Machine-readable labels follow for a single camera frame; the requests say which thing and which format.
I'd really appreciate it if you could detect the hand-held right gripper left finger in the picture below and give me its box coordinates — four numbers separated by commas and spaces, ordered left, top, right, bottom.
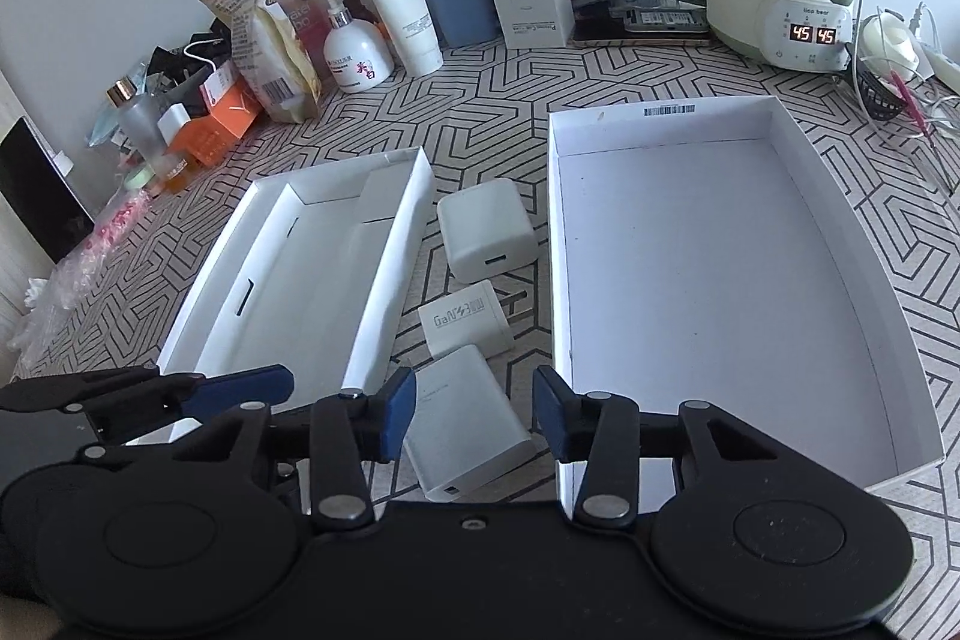
174, 368, 418, 532

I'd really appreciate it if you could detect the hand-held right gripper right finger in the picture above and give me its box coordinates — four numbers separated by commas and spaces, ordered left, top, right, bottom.
531, 367, 758, 531

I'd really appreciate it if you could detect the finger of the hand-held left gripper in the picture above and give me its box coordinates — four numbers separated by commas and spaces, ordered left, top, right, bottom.
0, 364, 295, 444

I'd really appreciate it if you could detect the long white charger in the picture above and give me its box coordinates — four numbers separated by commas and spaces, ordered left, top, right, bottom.
405, 344, 539, 504

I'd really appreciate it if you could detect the small printed white charger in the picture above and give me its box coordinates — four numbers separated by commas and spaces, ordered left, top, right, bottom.
418, 278, 515, 360

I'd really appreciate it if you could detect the white tablet box base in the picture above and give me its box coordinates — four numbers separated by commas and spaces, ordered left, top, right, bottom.
157, 147, 434, 435

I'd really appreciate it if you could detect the large square white charger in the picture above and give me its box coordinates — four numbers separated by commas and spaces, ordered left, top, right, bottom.
437, 179, 535, 283

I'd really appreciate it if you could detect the white tablet box lid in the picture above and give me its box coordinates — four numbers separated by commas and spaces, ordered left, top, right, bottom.
547, 96, 944, 515

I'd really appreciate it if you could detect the patterned desktop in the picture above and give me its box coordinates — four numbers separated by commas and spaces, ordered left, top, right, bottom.
0, 36, 960, 536

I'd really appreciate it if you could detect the pink plastic bag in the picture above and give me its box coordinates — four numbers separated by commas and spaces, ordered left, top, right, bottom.
56, 190, 155, 285

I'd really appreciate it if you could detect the black tablet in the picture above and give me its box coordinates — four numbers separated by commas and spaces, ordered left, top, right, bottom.
0, 115, 96, 266

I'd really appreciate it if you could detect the glass bottle with copper cap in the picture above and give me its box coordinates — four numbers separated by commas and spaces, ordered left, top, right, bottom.
105, 80, 164, 163

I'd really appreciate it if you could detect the small white orange box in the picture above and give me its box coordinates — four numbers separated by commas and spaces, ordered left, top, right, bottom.
201, 62, 250, 110

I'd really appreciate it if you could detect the pile of black clips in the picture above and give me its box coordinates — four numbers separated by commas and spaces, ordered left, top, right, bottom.
144, 36, 227, 109

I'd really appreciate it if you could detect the beige snack bag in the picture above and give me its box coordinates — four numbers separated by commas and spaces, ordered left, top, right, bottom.
199, 0, 322, 124

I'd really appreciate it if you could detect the white pump bottle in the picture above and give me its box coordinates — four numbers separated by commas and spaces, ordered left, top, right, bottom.
304, 0, 395, 88

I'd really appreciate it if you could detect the blue pen holder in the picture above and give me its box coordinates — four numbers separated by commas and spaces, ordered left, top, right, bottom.
418, 0, 502, 49

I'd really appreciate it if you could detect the small black mesh basket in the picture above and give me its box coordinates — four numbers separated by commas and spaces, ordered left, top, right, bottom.
851, 62, 908, 124

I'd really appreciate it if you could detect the white round device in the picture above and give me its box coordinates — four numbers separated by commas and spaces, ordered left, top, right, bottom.
855, 10, 922, 83

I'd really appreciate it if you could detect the white power strip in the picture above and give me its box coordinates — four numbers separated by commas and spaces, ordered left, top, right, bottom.
909, 2, 960, 95

